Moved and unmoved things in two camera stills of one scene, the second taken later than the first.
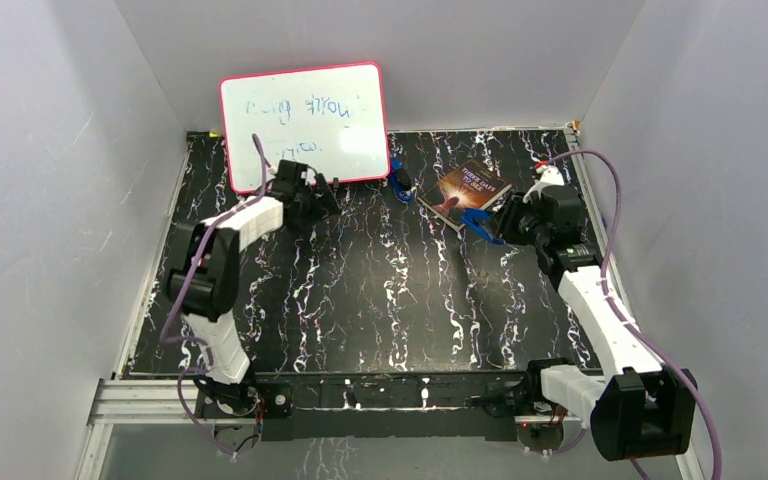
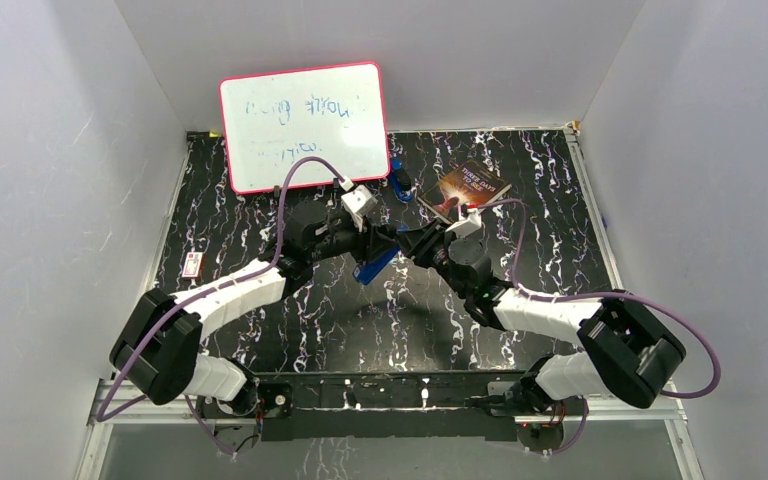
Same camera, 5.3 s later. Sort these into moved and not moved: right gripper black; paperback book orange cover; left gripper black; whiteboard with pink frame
Moved: right gripper black; left gripper black
Not moved: whiteboard with pink frame; paperback book orange cover
